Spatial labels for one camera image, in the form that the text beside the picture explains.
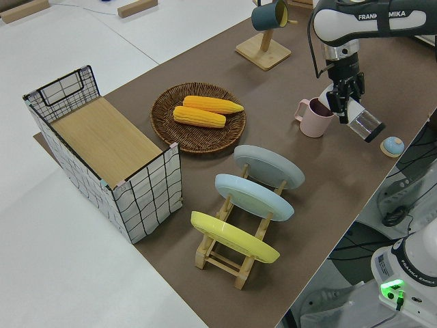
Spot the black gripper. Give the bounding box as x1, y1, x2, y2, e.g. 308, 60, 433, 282
326, 57, 366, 124

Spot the white bottle with clear base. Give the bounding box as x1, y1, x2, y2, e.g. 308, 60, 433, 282
319, 85, 386, 144

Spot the pink mug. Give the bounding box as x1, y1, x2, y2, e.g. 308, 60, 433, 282
294, 96, 337, 139

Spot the blue dome call bell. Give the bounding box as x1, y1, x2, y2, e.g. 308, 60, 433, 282
380, 136, 406, 158

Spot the wooden mug tree stand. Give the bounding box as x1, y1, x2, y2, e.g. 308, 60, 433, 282
234, 18, 298, 72

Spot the grey plate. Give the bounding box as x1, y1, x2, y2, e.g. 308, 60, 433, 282
233, 144, 305, 191

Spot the white power strip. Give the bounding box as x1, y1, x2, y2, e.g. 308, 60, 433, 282
376, 172, 424, 208
296, 285, 359, 318

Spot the brown table mat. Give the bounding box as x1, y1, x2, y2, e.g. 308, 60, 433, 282
33, 0, 437, 328

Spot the dark teal mug yellow inside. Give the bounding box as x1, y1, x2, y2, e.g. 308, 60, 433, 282
251, 0, 290, 32

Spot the black coiled power adapter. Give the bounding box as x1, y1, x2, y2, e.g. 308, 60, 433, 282
381, 206, 409, 227

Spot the yellow corn cob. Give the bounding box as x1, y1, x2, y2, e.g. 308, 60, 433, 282
173, 105, 227, 129
182, 95, 245, 115

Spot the light blue plate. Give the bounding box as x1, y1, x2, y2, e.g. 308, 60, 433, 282
214, 173, 295, 223

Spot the round brown wicker basket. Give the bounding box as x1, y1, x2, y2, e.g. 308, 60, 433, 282
150, 81, 247, 155

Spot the yellow plate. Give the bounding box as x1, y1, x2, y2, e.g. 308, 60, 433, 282
190, 210, 281, 264

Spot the wooden plate rack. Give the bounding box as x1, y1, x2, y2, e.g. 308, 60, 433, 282
194, 163, 290, 290

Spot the wooden block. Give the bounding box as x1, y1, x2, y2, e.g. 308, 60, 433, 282
0, 0, 51, 24
117, 0, 158, 18

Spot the wooden board lid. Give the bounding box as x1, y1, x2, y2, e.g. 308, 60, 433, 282
50, 97, 162, 182

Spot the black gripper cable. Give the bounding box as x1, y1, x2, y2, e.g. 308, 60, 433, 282
306, 0, 334, 80

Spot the black wire storage basket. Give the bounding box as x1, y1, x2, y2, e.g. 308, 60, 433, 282
23, 64, 184, 245

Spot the thin blue cable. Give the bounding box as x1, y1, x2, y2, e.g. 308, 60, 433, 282
51, 3, 119, 16

